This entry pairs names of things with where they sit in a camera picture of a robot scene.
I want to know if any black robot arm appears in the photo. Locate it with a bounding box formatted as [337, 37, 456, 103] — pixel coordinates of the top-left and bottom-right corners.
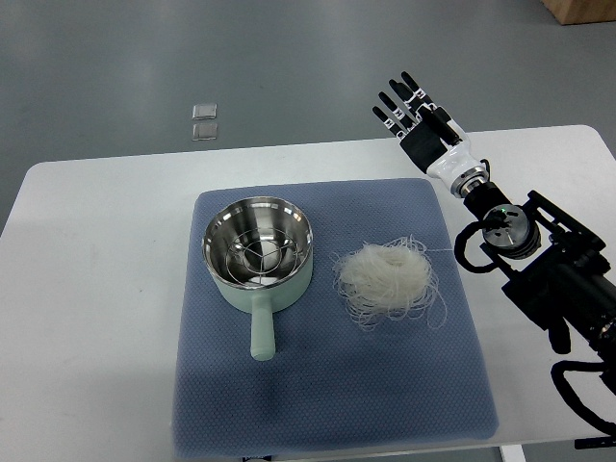
[453, 176, 615, 449]

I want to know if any white table leg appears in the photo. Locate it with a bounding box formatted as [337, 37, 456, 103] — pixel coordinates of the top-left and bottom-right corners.
[500, 445, 526, 462]

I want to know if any blue textured mat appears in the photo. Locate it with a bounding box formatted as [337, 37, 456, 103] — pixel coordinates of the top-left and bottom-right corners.
[172, 179, 499, 459]

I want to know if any upper floor metal plate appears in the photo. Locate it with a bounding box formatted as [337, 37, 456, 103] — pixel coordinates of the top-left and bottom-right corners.
[192, 103, 218, 120]

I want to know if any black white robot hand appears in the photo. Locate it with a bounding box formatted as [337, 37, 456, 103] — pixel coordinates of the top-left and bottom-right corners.
[372, 71, 490, 198]

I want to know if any white vermicelli nest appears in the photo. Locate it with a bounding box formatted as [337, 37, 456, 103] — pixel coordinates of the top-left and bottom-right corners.
[332, 235, 453, 331]

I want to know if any wooden box corner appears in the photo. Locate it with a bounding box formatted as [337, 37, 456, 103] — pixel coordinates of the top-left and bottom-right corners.
[541, 0, 615, 25]

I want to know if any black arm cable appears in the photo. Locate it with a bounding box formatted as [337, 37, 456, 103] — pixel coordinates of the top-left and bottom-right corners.
[551, 359, 616, 438]

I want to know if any mint green steel pot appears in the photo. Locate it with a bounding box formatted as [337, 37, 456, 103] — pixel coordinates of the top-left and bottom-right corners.
[202, 196, 314, 361]

